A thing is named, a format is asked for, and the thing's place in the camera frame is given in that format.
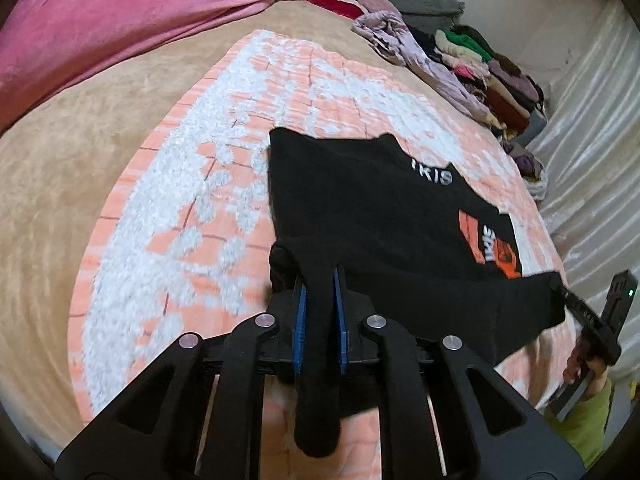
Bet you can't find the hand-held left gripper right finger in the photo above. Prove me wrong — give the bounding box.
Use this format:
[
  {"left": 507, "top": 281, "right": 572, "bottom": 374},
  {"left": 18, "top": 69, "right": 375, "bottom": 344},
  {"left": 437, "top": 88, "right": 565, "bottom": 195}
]
[{"left": 332, "top": 266, "right": 586, "bottom": 480}]

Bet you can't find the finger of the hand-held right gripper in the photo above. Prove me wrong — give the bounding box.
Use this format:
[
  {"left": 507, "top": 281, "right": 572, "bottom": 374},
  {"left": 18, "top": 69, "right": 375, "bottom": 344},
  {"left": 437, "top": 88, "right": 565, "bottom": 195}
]
[{"left": 550, "top": 280, "right": 603, "bottom": 335}]

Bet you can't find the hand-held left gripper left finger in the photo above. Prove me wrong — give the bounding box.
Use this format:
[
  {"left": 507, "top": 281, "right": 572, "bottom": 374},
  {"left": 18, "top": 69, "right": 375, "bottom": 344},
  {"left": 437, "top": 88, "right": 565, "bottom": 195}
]
[{"left": 54, "top": 280, "right": 307, "bottom": 480}]

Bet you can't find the black sweater with orange cuffs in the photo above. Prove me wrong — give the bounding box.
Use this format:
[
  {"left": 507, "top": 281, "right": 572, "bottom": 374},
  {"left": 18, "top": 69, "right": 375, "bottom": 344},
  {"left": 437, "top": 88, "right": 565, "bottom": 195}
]
[{"left": 267, "top": 127, "right": 568, "bottom": 458}]

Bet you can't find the person's right forearm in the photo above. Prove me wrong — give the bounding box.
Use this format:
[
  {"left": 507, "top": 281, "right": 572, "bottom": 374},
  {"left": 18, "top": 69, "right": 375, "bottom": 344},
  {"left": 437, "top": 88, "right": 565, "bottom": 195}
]
[{"left": 545, "top": 377, "right": 613, "bottom": 471}]

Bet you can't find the white bag of clothes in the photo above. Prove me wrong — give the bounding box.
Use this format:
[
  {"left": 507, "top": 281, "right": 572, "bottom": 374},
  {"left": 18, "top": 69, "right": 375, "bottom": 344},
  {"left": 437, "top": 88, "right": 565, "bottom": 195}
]
[{"left": 502, "top": 140, "right": 551, "bottom": 203}]

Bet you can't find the stack of folded clothes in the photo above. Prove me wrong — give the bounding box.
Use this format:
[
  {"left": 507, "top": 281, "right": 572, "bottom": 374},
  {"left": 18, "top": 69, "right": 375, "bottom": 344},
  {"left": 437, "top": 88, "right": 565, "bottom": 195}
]
[{"left": 432, "top": 25, "right": 546, "bottom": 146}]

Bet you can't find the person's right hand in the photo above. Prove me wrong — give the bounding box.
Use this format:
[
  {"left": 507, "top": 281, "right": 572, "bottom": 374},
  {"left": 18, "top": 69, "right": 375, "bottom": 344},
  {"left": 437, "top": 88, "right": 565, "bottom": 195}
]
[{"left": 562, "top": 332, "right": 610, "bottom": 386}]

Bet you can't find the orange plaid fleece blanket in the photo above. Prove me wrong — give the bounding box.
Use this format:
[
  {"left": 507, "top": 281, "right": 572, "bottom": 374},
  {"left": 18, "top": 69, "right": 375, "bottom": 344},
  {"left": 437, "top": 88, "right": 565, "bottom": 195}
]
[{"left": 67, "top": 29, "right": 568, "bottom": 480}]

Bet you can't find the white satin curtain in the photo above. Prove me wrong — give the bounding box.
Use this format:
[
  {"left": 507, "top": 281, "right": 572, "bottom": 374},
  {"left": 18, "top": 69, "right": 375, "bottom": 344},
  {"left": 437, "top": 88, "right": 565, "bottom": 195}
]
[{"left": 525, "top": 5, "right": 640, "bottom": 391}]

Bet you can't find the grey blue cushion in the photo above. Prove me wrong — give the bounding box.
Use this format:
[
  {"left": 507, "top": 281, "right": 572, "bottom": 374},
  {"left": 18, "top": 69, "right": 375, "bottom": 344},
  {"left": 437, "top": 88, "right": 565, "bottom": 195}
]
[{"left": 520, "top": 109, "right": 550, "bottom": 136}]

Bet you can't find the beige bed sheet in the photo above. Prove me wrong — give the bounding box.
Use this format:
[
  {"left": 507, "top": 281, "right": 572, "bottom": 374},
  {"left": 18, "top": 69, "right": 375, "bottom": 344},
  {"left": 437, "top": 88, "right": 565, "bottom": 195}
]
[{"left": 0, "top": 0, "right": 381, "bottom": 461}]

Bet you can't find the lilac garment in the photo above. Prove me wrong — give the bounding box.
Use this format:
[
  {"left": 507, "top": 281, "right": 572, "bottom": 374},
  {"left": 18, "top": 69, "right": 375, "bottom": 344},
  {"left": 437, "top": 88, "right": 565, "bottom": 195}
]
[{"left": 351, "top": 10, "right": 493, "bottom": 123}]

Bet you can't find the black garment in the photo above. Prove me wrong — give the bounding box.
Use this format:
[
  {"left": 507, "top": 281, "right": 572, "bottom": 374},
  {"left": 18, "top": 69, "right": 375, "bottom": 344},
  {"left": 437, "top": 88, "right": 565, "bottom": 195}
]
[{"left": 407, "top": 24, "right": 441, "bottom": 56}]

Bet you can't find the red cloth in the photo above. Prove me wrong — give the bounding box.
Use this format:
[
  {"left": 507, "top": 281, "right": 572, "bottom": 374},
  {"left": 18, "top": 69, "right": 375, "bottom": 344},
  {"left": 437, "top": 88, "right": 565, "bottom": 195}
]
[{"left": 304, "top": 0, "right": 368, "bottom": 20}]

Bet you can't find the pink fluffy garment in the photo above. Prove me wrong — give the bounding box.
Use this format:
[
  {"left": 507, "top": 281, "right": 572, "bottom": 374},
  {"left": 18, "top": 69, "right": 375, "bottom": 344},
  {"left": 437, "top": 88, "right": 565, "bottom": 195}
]
[{"left": 357, "top": 0, "right": 401, "bottom": 18}]

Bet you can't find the pink duvet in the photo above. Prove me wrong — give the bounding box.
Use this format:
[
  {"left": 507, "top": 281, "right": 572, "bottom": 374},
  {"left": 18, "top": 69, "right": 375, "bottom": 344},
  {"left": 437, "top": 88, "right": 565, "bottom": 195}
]
[{"left": 0, "top": 0, "right": 313, "bottom": 131}]

